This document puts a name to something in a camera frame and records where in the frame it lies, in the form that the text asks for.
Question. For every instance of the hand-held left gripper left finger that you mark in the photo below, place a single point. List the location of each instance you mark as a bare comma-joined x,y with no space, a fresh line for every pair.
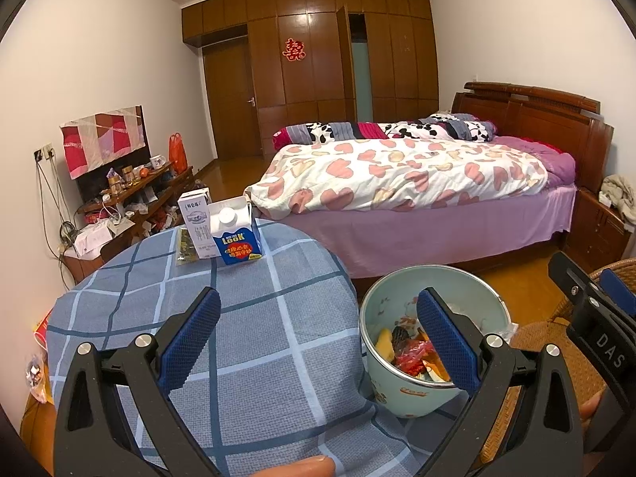
194,333

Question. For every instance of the blue milk carton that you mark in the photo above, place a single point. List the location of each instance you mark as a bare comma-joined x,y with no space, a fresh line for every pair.
233,238

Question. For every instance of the person's left hand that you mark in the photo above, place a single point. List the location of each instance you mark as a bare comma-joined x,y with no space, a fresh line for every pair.
298,468

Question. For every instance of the wooden bed with purple sheet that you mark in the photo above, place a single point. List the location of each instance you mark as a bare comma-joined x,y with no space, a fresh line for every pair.
447,238

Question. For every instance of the gold lidded jar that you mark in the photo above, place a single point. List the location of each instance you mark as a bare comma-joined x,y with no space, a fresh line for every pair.
127,174
114,181

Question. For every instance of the wooden nightstand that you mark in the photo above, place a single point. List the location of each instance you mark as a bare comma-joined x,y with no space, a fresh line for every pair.
591,228

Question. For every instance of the orange red plastic bag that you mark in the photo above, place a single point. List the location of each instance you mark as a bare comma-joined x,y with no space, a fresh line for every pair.
412,360

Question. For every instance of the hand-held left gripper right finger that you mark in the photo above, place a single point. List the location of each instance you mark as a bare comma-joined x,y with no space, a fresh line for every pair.
447,333

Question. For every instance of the brown wicker chair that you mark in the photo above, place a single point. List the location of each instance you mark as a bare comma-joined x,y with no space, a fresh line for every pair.
546,348

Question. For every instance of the wall power socket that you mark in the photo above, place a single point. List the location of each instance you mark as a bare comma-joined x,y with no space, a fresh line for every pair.
43,151

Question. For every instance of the yellow snack wrapper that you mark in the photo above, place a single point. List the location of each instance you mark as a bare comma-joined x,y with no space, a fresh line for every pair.
386,345

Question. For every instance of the green clear snack packet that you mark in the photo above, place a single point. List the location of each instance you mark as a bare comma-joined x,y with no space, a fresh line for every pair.
186,248

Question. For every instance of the white milk carton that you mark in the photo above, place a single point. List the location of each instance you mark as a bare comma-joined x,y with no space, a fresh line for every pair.
194,223

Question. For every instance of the person's right hand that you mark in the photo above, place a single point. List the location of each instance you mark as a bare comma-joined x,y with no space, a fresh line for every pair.
592,405

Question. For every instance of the purple blanket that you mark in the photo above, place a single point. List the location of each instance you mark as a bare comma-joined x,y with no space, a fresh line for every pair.
546,159

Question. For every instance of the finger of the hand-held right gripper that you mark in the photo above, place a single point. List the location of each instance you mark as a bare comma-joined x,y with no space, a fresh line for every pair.
621,290
571,283

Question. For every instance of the white heart print quilt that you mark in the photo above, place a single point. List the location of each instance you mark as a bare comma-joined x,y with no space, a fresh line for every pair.
397,174

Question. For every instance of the patchwork cow print blanket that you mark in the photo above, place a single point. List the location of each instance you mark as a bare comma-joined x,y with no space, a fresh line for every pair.
348,131

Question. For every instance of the black television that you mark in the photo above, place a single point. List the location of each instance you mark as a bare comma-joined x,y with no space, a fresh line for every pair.
94,186

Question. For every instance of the television with red-white cover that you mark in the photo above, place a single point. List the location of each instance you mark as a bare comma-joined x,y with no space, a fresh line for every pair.
99,139

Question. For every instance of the light blue enamel bucket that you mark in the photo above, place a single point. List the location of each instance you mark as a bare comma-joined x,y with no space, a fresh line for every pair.
392,298

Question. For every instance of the clear bag of small items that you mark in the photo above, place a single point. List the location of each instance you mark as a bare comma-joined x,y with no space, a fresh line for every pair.
38,377

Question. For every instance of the white mug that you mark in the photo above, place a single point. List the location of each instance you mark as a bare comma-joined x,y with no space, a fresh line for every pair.
157,161

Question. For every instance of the brown wooden wardrobe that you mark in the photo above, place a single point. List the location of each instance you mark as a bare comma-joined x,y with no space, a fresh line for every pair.
397,39

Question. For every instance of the red paper cutout decoration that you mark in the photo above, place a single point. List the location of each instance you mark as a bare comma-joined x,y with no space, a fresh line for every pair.
293,49

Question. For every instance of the white flat box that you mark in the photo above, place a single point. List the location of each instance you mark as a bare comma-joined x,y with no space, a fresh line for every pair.
94,241

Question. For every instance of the grey crumpled clothes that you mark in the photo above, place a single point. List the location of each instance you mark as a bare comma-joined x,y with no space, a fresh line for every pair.
621,196

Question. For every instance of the wooden television stand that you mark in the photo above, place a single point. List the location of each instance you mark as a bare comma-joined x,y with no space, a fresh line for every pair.
164,184

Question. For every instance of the brown wooden door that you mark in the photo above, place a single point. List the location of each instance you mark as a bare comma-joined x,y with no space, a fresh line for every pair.
231,99

